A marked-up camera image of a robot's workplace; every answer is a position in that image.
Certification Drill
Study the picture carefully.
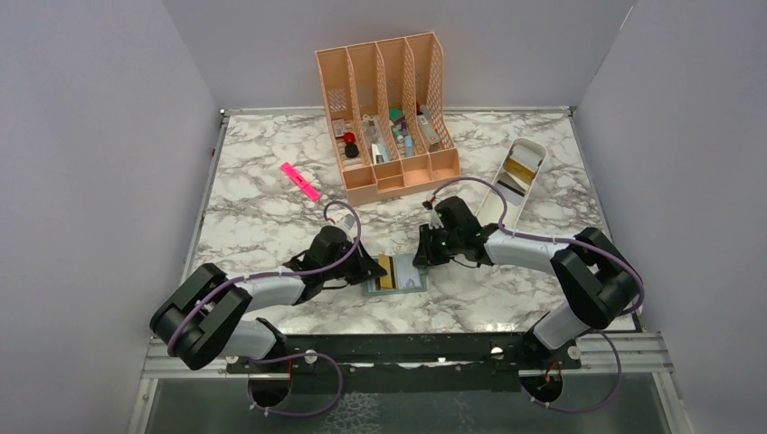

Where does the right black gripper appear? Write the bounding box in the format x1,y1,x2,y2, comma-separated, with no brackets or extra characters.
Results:
413,222,462,267

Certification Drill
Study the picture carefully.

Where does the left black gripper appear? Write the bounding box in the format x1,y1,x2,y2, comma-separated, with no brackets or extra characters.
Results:
323,237,388,286

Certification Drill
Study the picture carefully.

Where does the gold credit card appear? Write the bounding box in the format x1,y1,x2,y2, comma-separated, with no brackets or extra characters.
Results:
378,254,397,290

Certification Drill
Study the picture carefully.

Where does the silver VIP credit card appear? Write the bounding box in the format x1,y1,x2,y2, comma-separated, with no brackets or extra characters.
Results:
394,255,422,289

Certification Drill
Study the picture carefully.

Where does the green card holder wallet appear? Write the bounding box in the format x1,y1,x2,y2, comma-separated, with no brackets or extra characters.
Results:
361,253,428,297

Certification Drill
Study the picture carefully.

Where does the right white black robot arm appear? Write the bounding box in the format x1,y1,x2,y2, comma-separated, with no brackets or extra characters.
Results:
412,196,644,368

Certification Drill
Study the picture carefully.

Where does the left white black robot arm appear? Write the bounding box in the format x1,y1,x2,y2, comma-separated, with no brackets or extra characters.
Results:
149,225,388,372

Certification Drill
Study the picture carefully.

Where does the black round stamp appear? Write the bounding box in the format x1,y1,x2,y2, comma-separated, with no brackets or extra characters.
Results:
344,142,360,159

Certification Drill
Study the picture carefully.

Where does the grey red stapler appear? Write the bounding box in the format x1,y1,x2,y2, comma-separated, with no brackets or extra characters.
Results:
416,104,441,152

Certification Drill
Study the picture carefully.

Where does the white oblong plastic tray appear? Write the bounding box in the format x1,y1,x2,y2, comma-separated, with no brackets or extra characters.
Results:
476,138,548,229

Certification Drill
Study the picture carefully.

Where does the pink highlighter marker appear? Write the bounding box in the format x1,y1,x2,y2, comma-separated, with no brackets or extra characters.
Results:
280,162,321,202

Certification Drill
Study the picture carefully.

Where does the green eraser block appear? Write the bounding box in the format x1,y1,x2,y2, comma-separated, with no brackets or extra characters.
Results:
388,108,405,125

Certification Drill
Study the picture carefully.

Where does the orange plastic desk organizer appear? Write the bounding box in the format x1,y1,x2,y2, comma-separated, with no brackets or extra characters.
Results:
315,32,461,205

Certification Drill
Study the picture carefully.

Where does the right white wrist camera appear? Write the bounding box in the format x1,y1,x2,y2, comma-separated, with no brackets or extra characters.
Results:
422,201,443,230

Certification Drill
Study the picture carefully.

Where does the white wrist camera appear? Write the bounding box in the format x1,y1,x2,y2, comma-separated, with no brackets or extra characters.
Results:
422,201,443,230
336,214,356,234

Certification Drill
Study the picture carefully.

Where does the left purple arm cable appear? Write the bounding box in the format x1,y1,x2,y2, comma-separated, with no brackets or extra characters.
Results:
166,200,363,358

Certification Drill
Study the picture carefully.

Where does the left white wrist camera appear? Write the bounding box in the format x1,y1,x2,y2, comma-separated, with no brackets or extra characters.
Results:
336,214,356,234

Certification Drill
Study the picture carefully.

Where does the black metal base rail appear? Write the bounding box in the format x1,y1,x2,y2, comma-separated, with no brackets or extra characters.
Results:
222,326,581,394

